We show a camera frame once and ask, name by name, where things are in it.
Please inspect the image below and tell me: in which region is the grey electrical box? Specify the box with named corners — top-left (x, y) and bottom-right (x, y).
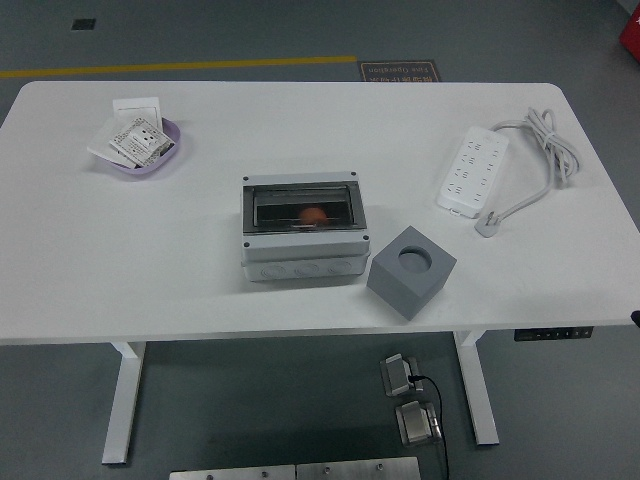
top-left (239, 170), bottom-right (372, 283)

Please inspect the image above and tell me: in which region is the grey cube with round hole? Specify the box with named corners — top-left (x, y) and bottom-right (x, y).
top-left (366, 224), bottom-right (458, 322)

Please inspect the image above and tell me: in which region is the black table control panel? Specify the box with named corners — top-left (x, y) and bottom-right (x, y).
top-left (513, 326), bottom-right (595, 343)

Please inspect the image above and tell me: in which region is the white table leg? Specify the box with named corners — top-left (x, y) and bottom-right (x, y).
top-left (101, 340), bottom-right (148, 466)
top-left (453, 329), bottom-right (500, 446)

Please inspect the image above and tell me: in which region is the white power strip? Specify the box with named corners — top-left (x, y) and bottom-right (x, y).
top-left (437, 125), bottom-right (510, 220)

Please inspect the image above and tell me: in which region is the silver foot pedal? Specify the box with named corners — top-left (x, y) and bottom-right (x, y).
top-left (379, 353), bottom-right (426, 399)
top-left (394, 399), bottom-right (445, 448)

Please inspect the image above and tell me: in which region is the red object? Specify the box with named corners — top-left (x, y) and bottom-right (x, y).
top-left (619, 10), bottom-right (640, 51)

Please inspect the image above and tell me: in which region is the dark floor sign, orange text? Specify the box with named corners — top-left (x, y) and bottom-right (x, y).
top-left (357, 60), bottom-right (442, 84)

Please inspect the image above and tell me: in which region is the purple plastic tray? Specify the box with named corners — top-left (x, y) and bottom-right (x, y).
top-left (102, 116), bottom-right (182, 177)

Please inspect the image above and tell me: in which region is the white socket panel with print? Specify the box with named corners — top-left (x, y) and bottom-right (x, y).
top-left (108, 115), bottom-right (171, 169)

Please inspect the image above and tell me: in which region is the white plate in clear bag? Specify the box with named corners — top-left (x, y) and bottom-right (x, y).
top-left (86, 118), bottom-right (136, 169)

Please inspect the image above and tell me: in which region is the white power cord with plug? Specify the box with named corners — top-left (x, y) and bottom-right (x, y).
top-left (473, 107), bottom-right (584, 239)

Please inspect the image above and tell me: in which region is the black pedal cable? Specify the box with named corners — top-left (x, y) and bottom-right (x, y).
top-left (407, 373), bottom-right (450, 480)

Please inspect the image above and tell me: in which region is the grey metal base plate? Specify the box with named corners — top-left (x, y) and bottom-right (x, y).
top-left (168, 464), bottom-right (297, 480)
top-left (295, 456), bottom-right (421, 480)

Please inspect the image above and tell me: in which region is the plain white switch plate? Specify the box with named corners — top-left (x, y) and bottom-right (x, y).
top-left (111, 97), bottom-right (164, 126)

